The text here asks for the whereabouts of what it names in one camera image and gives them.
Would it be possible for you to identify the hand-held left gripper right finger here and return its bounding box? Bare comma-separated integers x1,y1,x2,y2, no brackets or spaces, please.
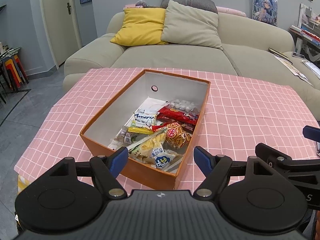
194,146,277,197

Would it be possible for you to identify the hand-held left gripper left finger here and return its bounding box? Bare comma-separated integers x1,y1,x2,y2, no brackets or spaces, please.
46,146,128,199

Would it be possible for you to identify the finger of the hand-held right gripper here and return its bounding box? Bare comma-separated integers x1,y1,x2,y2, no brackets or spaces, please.
255,142,293,167
302,126,320,143

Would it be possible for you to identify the clear bag of greens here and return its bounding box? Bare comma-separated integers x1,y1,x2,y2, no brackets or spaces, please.
114,126,137,145

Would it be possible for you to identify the yellow chips packet blue label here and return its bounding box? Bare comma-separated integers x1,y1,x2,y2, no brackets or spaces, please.
127,129,184,172

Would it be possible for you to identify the orange stick snack packet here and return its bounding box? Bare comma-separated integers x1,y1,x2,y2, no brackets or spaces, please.
152,122,192,149

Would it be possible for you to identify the yellow candy bar packet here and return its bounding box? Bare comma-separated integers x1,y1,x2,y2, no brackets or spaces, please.
128,126,154,134

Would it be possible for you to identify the white grey snack packet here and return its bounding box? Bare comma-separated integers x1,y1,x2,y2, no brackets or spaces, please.
131,111,158,130

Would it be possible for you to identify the orange cardboard box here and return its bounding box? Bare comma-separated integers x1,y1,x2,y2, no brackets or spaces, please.
80,68,211,190

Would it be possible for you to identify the red packet with snack balls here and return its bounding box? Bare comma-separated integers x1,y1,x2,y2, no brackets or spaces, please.
157,99,200,125

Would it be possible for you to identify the person's right forearm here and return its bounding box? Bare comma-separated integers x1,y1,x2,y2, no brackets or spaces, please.
312,209,320,240

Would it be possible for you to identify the white paper sheet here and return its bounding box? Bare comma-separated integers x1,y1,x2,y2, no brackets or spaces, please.
301,60,320,79

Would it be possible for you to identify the open magazine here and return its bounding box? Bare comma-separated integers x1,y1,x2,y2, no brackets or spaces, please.
274,56,313,85

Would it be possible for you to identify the dark book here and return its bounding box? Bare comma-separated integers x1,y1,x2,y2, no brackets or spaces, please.
269,47,293,60

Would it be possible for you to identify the yellow cloth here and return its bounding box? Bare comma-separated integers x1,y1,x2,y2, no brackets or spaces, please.
17,174,34,196

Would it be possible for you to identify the white book rack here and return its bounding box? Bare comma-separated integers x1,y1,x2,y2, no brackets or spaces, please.
290,2,320,62

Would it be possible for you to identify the beige sofa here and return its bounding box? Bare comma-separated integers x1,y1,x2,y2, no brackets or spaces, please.
62,11,320,98

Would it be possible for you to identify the beige pillow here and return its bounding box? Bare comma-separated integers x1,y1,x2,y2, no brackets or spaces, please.
161,0,223,51

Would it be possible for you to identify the anime print pillow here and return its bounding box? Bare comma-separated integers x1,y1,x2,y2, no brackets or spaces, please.
251,0,278,27

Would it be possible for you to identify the yellow pillow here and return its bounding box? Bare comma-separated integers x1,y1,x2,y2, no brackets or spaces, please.
110,7,169,47

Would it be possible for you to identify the stack of colourful stools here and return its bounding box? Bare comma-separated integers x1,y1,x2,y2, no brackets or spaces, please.
0,54,29,91

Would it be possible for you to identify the pink blanket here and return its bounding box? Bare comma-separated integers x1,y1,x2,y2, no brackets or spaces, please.
216,6,247,18

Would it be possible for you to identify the white door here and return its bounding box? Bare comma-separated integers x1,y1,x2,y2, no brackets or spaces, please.
41,0,83,67

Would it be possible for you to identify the dining table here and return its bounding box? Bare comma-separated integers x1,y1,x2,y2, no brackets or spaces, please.
0,42,22,61

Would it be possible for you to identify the grey checked pillow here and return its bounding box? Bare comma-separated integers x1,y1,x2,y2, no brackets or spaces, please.
160,0,218,14

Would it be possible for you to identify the grey plush toy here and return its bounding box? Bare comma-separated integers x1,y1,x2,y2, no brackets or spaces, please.
135,0,160,8

